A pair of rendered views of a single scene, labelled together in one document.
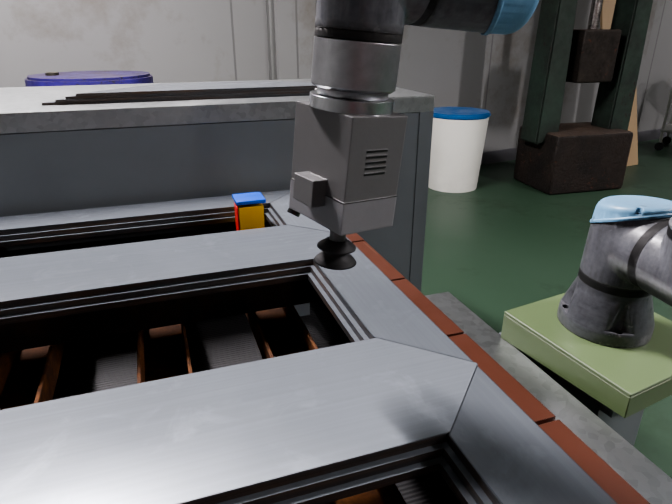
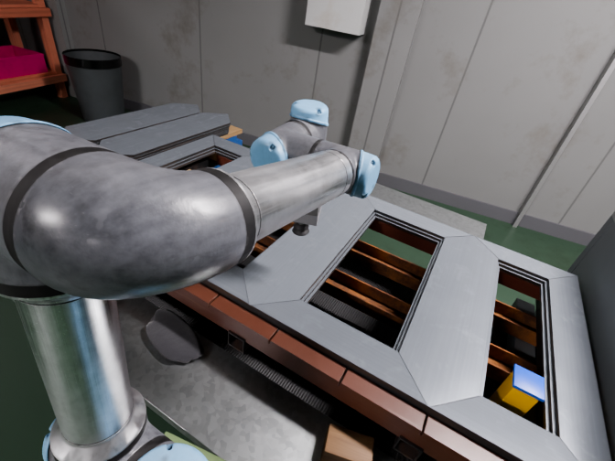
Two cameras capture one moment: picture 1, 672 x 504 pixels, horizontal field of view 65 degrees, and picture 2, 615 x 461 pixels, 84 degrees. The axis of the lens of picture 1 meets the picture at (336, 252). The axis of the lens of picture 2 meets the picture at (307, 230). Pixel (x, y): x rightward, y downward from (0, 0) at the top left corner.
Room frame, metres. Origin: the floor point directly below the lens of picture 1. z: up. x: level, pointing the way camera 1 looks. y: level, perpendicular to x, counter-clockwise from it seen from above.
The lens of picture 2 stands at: (0.97, -0.50, 1.49)
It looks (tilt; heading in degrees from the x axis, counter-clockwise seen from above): 35 degrees down; 133
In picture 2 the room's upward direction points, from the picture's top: 10 degrees clockwise
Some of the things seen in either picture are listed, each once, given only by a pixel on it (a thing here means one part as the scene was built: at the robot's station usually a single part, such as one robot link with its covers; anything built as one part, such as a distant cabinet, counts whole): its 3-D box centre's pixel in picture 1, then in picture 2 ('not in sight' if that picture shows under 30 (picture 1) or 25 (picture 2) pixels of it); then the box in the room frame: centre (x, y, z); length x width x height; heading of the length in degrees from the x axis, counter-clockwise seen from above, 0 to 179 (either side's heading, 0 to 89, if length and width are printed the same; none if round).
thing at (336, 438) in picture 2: not in sight; (347, 449); (0.86, -0.14, 0.70); 0.10 x 0.06 x 0.05; 34
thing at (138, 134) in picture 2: not in sight; (156, 130); (-0.65, 0.09, 0.82); 0.80 x 0.40 x 0.06; 109
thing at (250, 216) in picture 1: (251, 246); (504, 407); (1.04, 0.18, 0.78); 0.05 x 0.05 x 0.19; 19
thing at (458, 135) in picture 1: (454, 149); not in sight; (4.29, -0.97, 0.31); 0.51 x 0.51 x 0.62
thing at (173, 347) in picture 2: not in sight; (172, 336); (0.38, -0.31, 0.70); 0.20 x 0.10 x 0.03; 5
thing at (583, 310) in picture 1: (609, 298); not in sight; (0.80, -0.47, 0.78); 0.15 x 0.15 x 0.10
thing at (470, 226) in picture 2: not in sight; (351, 189); (0.11, 0.68, 0.74); 1.20 x 0.26 x 0.03; 19
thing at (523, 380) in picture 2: (248, 201); (526, 383); (1.04, 0.18, 0.88); 0.06 x 0.06 x 0.02; 19
